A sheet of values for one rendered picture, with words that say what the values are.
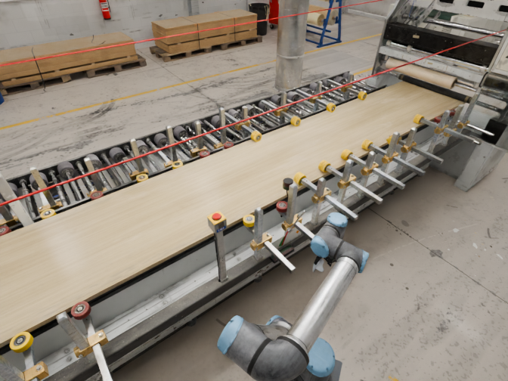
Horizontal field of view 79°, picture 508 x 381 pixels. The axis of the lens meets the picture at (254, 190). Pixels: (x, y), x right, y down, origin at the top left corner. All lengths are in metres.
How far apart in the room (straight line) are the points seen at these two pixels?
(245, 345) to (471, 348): 2.17
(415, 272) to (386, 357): 0.85
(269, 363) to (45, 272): 1.38
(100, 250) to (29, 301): 0.39
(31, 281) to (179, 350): 1.09
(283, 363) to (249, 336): 0.12
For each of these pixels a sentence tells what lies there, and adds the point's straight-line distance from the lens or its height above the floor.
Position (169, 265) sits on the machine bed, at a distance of 1.91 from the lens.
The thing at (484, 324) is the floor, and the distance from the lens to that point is 3.11.
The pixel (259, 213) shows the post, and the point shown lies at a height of 1.11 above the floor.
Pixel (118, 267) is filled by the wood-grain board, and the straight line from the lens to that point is 1.86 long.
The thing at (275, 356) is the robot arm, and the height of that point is 1.37.
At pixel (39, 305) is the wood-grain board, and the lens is 1.90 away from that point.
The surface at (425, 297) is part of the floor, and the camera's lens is 3.02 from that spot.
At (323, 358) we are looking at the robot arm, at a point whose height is 0.87.
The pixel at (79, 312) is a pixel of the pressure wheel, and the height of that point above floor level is 0.91.
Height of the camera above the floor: 2.30
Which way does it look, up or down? 41 degrees down
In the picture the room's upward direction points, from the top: straight up
